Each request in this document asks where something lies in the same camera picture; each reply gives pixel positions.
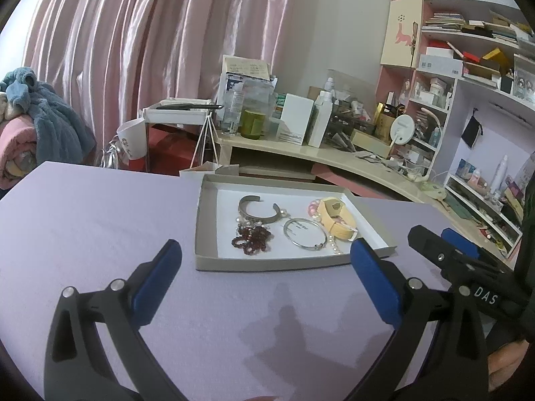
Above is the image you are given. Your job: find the red cabinet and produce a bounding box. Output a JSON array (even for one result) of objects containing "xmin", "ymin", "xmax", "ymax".
[{"xmin": 144, "ymin": 123, "xmax": 218, "ymax": 176}]

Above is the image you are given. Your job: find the black slim tool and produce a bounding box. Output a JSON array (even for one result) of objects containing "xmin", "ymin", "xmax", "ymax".
[{"xmin": 156, "ymin": 103, "xmax": 224, "ymax": 111}]

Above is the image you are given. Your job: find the white pearl necklace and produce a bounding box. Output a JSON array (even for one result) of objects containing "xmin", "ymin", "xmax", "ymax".
[{"xmin": 235, "ymin": 206, "xmax": 342, "ymax": 256}]

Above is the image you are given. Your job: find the cream wide bracelet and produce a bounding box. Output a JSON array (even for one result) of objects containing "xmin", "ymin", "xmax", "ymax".
[{"xmin": 315, "ymin": 197, "xmax": 359, "ymax": 241}]

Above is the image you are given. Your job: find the person's right hand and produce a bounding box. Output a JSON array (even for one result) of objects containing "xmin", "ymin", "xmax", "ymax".
[{"xmin": 489, "ymin": 338, "xmax": 535, "ymax": 393}]

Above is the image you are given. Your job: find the white paper bag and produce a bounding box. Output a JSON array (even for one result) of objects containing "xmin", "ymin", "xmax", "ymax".
[{"xmin": 180, "ymin": 117, "xmax": 222, "ymax": 176}]

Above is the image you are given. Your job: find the white desk lamp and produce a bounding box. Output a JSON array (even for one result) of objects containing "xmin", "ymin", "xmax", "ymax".
[{"xmin": 420, "ymin": 108, "xmax": 444, "ymax": 176}]

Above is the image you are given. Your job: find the grey metal cuff bracelet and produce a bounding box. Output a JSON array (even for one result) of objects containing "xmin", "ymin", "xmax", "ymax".
[{"xmin": 238, "ymin": 195, "xmax": 281, "ymax": 224}]

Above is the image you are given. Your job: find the blue white carton box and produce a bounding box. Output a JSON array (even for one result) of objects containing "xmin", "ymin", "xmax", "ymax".
[{"xmin": 221, "ymin": 55, "xmax": 270, "ymax": 105}]

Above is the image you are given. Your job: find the thin silver bangle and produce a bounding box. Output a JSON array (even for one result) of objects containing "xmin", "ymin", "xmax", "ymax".
[{"xmin": 283, "ymin": 217, "xmax": 329, "ymax": 250}]

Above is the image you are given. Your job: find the beige flat box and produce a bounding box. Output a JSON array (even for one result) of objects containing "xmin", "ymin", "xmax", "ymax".
[{"xmin": 349, "ymin": 129, "xmax": 391, "ymax": 155}]

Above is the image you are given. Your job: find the pink white shelf unit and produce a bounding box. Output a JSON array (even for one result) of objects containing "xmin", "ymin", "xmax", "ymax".
[{"xmin": 378, "ymin": 0, "xmax": 535, "ymax": 260}]

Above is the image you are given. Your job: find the clear plastic container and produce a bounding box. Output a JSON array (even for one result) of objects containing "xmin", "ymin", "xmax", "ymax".
[{"xmin": 242, "ymin": 77, "xmax": 277, "ymax": 113}]

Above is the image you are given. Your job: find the framed photo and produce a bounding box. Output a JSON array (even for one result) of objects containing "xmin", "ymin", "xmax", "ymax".
[{"xmin": 512, "ymin": 54, "xmax": 535, "ymax": 101}]

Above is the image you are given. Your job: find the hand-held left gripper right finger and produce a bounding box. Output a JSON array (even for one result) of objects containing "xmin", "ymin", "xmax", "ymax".
[{"xmin": 350, "ymin": 238, "xmax": 490, "ymax": 401}]

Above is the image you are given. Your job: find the cream curved desk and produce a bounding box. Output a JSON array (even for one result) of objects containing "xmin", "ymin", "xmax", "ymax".
[{"xmin": 217, "ymin": 131, "xmax": 444, "ymax": 205}]

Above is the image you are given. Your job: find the white side table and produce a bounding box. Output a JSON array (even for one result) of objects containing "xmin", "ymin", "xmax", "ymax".
[{"xmin": 142, "ymin": 99, "xmax": 214, "ymax": 126}]

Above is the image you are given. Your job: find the dark red bead bracelet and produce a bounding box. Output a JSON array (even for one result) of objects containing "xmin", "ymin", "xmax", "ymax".
[{"xmin": 231, "ymin": 223, "xmax": 273, "ymax": 255}]

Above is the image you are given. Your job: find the black desk organizer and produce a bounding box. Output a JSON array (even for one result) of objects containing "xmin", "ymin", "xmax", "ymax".
[{"xmin": 328, "ymin": 100, "xmax": 377, "ymax": 143}]

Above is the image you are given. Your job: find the person's dark clothing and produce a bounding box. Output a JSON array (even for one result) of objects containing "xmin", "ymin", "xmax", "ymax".
[{"xmin": 514, "ymin": 184, "xmax": 535, "ymax": 297}]

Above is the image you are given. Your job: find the pink curtain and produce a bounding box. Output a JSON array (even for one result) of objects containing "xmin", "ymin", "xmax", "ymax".
[{"xmin": 23, "ymin": 0, "xmax": 318, "ymax": 163}]

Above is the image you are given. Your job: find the black drawstring pouch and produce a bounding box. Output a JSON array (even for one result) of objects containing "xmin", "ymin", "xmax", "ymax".
[{"xmin": 462, "ymin": 115, "xmax": 483, "ymax": 148}]

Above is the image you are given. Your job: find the white printed cup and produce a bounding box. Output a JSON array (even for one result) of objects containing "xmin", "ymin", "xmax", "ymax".
[{"xmin": 117, "ymin": 119, "xmax": 148, "ymax": 160}]

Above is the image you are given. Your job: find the gold box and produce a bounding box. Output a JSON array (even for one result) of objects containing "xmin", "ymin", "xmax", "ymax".
[{"xmin": 374, "ymin": 102, "xmax": 396, "ymax": 140}]

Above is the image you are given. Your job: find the cream panel with animal print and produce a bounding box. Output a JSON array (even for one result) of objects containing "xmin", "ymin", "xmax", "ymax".
[{"xmin": 380, "ymin": 0, "xmax": 425, "ymax": 70}]

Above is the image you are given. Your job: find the pink blanket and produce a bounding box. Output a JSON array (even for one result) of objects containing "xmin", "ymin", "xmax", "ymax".
[{"xmin": 0, "ymin": 119, "xmax": 42, "ymax": 190}]

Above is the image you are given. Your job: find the grey cardboard tray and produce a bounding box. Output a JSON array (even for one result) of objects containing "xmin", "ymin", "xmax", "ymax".
[{"xmin": 194, "ymin": 174, "xmax": 398, "ymax": 272}]

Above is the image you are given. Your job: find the clear plastic bottle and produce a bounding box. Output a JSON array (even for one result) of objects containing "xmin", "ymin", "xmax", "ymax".
[{"xmin": 228, "ymin": 84, "xmax": 245, "ymax": 134}]

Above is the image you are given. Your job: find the green jar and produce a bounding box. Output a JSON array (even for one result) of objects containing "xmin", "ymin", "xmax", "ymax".
[{"xmin": 241, "ymin": 109, "xmax": 266, "ymax": 140}]

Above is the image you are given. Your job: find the white flat box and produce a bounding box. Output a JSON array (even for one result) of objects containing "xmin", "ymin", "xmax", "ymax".
[{"xmin": 418, "ymin": 54, "xmax": 462, "ymax": 77}]

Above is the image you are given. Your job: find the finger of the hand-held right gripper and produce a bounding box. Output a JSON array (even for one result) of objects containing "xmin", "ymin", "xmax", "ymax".
[
  {"xmin": 407, "ymin": 226, "xmax": 473, "ymax": 289},
  {"xmin": 441, "ymin": 228, "xmax": 506, "ymax": 277}
]

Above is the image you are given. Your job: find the chrome metal frame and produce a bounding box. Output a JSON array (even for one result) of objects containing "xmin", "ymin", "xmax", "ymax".
[{"xmin": 98, "ymin": 140, "xmax": 126, "ymax": 170}]

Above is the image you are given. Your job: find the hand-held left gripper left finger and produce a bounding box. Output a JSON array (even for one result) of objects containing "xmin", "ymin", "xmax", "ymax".
[{"xmin": 44, "ymin": 239, "xmax": 185, "ymax": 401}]

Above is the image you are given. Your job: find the white spray bottle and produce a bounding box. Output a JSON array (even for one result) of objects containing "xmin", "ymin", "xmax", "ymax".
[{"xmin": 489, "ymin": 154, "xmax": 508, "ymax": 195}]

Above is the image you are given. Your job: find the stack of books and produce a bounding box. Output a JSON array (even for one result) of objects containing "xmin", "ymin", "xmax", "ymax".
[{"xmin": 424, "ymin": 12, "xmax": 464, "ymax": 30}]

